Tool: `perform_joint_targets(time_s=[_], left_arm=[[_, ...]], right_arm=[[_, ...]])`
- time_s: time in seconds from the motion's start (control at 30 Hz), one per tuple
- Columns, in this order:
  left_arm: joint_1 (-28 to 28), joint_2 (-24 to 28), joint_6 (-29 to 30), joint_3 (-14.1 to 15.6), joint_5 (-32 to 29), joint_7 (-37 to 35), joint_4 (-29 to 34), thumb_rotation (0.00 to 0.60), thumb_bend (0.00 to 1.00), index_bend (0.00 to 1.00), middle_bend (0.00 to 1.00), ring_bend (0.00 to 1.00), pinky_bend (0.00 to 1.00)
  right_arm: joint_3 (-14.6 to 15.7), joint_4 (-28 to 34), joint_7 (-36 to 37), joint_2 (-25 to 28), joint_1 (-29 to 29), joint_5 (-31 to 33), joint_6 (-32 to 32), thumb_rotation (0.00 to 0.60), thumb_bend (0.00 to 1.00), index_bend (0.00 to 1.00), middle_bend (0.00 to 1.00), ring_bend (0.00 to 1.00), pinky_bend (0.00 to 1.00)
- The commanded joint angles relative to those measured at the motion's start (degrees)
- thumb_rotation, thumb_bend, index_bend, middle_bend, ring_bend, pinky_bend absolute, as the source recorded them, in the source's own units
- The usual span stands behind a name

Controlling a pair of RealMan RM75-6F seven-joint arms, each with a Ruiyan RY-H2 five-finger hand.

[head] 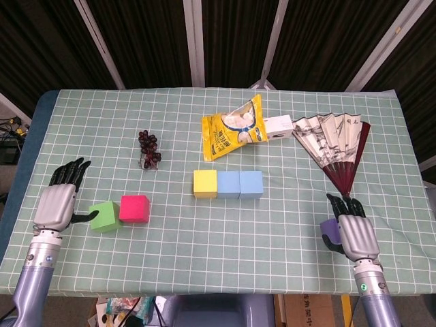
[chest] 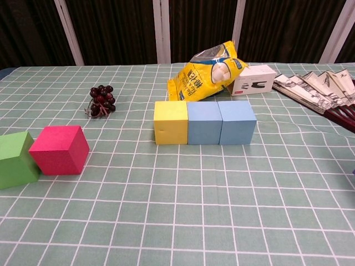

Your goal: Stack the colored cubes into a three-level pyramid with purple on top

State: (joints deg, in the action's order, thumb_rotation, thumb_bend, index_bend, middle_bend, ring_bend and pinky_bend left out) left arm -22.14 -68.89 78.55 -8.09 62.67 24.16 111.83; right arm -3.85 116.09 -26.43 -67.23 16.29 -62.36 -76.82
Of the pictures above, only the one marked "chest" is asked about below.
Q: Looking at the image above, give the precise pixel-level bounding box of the white frame post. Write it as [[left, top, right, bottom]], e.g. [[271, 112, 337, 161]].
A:
[[318, 0, 355, 64], [54, 0, 85, 67], [153, 0, 171, 64], [231, 0, 247, 45]]

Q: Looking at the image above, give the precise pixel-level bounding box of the small white cardboard box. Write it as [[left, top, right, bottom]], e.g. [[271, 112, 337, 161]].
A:
[[227, 64, 277, 97]]

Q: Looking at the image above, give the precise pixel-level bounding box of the painted paper folding fan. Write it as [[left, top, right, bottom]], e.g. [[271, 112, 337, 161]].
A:
[[271, 69, 355, 127]]

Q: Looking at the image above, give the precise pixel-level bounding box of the dark red grape bunch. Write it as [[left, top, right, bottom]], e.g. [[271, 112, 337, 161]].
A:
[[84, 84, 116, 119]]

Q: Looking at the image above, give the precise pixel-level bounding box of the yellow foam cube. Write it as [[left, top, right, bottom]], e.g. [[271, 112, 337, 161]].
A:
[[154, 100, 189, 146]]

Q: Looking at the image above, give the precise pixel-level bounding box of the yellow snack bag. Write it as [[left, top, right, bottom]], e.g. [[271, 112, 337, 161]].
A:
[[167, 40, 250, 105]]

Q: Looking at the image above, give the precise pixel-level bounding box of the dark pleated curtain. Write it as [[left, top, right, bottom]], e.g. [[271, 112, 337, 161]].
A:
[[0, 0, 355, 69]]

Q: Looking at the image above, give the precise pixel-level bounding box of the green checked tablecloth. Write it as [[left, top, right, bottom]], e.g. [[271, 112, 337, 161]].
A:
[[0, 62, 355, 266]]

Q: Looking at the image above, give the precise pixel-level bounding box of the pink-red foam cube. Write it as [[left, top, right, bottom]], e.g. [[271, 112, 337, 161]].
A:
[[28, 125, 90, 176]]

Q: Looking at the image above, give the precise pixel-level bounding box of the green foam cube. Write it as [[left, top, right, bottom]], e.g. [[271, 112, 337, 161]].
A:
[[0, 131, 40, 190]]

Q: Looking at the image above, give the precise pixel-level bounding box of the light blue foam cube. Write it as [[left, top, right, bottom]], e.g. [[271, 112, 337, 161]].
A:
[[217, 100, 257, 146], [187, 101, 224, 146]]

